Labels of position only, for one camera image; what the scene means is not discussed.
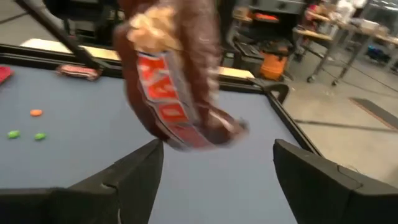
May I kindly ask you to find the metal work table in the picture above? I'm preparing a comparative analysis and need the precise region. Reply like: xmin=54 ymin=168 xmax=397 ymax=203
xmin=292 ymin=0 xmax=398 ymax=86

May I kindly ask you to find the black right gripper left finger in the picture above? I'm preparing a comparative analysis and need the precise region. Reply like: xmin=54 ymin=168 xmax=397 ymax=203
xmin=70 ymin=139 xmax=165 ymax=224

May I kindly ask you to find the red Skittles candy pack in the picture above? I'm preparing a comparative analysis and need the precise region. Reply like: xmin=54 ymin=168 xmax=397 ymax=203
xmin=0 ymin=65 xmax=15 ymax=85

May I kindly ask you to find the brown chocolate bar wrapper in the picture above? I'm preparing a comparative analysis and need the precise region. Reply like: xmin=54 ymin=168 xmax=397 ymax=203
xmin=113 ymin=0 xmax=249 ymax=152
xmin=55 ymin=64 xmax=103 ymax=82

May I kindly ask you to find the orange object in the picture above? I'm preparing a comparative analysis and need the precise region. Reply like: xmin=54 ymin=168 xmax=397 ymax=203
xmin=259 ymin=49 xmax=290 ymax=82

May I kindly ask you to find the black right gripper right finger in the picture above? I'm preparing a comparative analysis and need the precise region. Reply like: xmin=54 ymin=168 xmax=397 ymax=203
xmin=272 ymin=139 xmax=364 ymax=224

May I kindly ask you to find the black equipment box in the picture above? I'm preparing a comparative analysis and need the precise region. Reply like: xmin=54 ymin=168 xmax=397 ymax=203
xmin=217 ymin=0 xmax=301 ymax=77

